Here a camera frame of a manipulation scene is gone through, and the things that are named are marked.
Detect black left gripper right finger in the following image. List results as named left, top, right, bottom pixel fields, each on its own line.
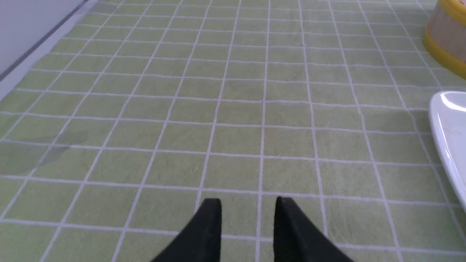
left=273, top=196, right=352, bottom=262

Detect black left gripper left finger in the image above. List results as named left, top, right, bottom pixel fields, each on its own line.
left=152, top=198, right=222, bottom=262

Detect white square plate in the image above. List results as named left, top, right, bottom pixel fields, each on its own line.
left=429, top=91, right=466, bottom=209

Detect green checkered tablecloth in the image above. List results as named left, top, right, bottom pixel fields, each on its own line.
left=0, top=0, right=465, bottom=262

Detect bamboo steamer basket yellow rim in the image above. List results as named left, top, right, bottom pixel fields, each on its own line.
left=423, top=0, right=466, bottom=79

